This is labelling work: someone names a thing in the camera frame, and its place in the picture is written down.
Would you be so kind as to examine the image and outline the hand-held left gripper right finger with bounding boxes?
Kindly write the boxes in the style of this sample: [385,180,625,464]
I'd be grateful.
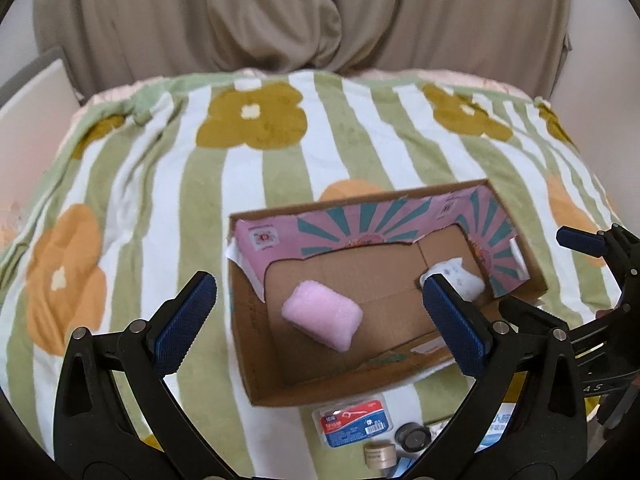
[400,274,587,480]

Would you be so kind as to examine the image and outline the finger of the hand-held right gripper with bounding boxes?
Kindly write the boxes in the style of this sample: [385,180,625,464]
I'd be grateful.
[499,296,576,341]
[556,223,640,306]

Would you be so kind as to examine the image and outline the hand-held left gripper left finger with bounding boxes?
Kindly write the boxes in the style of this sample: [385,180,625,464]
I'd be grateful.
[54,271,241,480]

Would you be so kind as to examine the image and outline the pink printed cardboard box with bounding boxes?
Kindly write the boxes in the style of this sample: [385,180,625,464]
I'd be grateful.
[227,178,549,407]

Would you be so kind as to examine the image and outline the white and blue carton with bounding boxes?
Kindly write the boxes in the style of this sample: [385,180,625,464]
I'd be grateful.
[472,402,518,457]

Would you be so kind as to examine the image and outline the white soft packet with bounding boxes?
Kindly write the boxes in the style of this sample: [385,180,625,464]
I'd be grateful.
[419,256,486,306]

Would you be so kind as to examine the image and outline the black tape roll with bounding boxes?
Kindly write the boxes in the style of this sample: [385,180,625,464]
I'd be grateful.
[395,422,430,453]

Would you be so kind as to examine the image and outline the pink fluffy towel roll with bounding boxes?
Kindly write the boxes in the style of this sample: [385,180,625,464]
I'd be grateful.
[281,281,364,353]

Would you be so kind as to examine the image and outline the green striped floral blanket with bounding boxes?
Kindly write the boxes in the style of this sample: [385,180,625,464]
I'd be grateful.
[0,71,631,480]

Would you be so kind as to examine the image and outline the blue plastic case red label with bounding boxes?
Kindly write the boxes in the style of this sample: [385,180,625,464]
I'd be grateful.
[312,394,392,448]

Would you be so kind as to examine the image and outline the beige tape roll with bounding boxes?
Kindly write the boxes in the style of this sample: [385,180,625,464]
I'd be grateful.
[362,442,397,471]

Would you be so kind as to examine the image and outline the white panel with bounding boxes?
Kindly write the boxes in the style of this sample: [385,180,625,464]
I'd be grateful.
[0,47,81,126]

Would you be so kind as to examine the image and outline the beige curtain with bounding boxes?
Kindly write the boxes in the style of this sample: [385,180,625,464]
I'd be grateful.
[32,0,573,86]

